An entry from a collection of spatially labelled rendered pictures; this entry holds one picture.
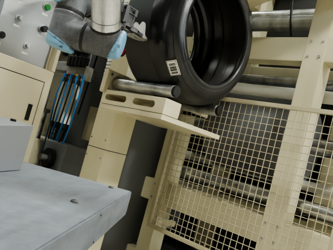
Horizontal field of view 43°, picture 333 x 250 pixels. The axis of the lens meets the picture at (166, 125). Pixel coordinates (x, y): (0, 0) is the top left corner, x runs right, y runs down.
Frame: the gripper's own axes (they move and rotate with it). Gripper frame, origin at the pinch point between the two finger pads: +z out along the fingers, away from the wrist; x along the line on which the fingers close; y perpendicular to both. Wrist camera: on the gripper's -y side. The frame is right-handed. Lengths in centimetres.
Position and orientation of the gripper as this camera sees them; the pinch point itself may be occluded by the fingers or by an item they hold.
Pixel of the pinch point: (143, 40)
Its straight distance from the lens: 154.6
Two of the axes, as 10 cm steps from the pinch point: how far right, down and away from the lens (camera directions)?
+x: -7.2, -1.4, 6.8
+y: 2.6, -9.6, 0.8
